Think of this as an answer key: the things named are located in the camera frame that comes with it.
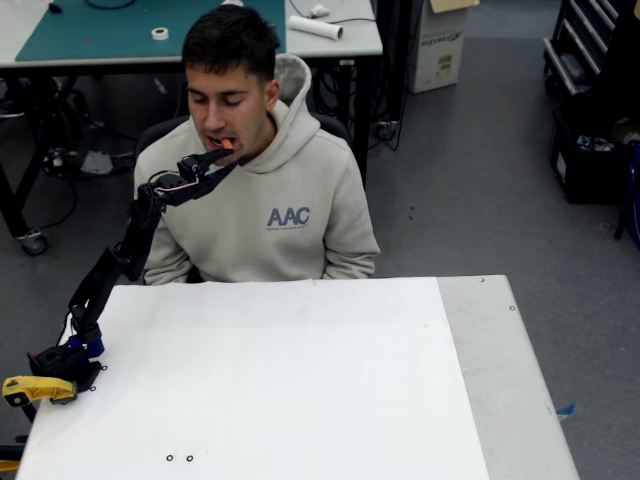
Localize green cutting mat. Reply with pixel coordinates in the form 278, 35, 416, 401
14, 0, 286, 62

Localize white cloth on floor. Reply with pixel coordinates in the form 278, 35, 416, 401
79, 149, 113, 176

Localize man in beige hoodie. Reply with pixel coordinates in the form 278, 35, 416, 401
133, 3, 381, 286

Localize grey work table black legs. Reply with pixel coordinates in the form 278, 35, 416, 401
0, 0, 384, 254

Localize large white paper sheet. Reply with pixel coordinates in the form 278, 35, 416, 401
14, 276, 491, 480

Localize white paper roll tube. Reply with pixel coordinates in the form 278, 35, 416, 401
287, 14, 345, 40

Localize black caster wheel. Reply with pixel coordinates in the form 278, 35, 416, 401
19, 229, 50, 257

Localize white red wire bundle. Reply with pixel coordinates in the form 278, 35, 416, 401
149, 169, 200, 195

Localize black storage bin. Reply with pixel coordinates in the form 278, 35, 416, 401
548, 107, 640, 204

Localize yellow black table clamp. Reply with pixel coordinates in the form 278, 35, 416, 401
0, 442, 24, 475
2, 375, 80, 409

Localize black drawer tool cabinet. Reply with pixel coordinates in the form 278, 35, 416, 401
543, 0, 640, 97

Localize white cardboard box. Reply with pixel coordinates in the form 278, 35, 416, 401
407, 0, 469, 94

